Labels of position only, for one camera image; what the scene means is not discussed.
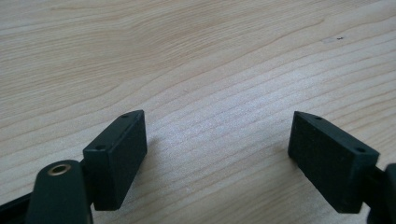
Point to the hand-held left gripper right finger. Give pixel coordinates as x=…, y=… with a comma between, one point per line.
x=330, y=165

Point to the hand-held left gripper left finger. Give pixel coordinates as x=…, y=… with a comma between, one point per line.
x=116, y=161

